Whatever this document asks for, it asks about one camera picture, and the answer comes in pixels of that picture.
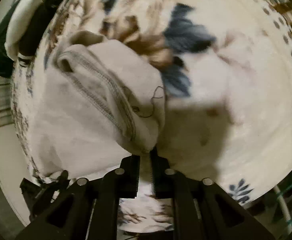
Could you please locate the beige long-sleeve shirt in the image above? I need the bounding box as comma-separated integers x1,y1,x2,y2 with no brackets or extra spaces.
28,31,165,178

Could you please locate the white folded garment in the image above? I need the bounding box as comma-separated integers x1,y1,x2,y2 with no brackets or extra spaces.
5,0,44,61

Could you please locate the black folded garment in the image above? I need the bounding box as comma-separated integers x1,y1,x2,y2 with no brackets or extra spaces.
18,0,63,67

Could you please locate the dark green folded quilt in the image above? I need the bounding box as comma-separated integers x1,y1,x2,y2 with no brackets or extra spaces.
0,0,20,79

